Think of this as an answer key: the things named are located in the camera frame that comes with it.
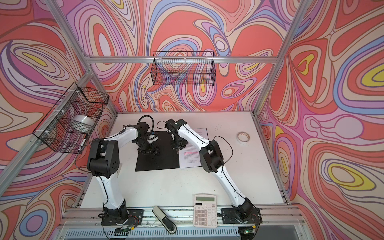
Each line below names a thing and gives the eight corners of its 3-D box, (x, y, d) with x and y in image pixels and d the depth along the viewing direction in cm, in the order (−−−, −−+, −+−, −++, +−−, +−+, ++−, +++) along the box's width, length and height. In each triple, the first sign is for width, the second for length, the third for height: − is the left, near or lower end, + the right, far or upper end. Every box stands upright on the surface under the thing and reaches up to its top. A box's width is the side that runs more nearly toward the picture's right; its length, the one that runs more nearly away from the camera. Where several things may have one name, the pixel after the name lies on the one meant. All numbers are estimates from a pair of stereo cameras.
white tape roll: (237, 144, 104) (238, 142, 102) (235, 133, 110) (236, 131, 108) (250, 144, 104) (251, 142, 102) (247, 133, 110) (248, 131, 108)
